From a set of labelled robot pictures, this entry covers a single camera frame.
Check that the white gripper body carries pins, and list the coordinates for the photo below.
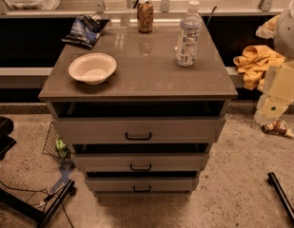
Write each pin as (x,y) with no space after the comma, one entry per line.
(287,32)

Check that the grey bottom drawer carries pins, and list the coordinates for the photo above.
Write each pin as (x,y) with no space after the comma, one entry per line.
(141,185)

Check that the grey drawer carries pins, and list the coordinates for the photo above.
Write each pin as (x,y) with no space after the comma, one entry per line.
(139,130)
(141,185)
(145,162)

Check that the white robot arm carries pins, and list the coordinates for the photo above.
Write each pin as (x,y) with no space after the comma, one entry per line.
(284,35)

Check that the grey top drawer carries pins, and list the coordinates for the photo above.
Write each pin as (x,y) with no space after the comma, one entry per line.
(139,130)

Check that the grey drawer cabinet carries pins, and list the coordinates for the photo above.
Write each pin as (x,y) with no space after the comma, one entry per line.
(147,83)

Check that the grey middle drawer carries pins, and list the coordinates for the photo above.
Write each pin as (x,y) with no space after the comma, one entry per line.
(145,162)

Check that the yellow cloth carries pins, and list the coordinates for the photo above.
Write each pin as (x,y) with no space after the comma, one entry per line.
(255,62)

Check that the brown snack wrapper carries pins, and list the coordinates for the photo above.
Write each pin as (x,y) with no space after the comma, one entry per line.
(278,128)

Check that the clear plastic water bottle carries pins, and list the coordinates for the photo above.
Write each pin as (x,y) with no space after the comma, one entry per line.
(188,35)

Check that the black bar right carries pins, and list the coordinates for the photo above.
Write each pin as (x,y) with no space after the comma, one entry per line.
(272,180)

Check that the orange soda can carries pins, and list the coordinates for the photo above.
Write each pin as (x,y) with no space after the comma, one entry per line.
(145,16)

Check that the white paper bowl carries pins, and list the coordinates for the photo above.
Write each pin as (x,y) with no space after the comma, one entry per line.
(92,68)

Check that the blue chip bag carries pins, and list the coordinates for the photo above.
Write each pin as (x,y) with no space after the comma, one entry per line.
(86,29)

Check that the green object in basket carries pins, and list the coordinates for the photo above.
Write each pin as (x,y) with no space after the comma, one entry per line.
(61,147)

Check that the black chair base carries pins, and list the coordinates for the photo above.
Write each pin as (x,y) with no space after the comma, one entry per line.
(6,142)

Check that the black stand leg left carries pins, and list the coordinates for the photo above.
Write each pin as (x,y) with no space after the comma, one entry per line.
(42,218)

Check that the wire mesh basket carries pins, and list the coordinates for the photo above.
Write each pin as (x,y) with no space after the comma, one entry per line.
(49,148)

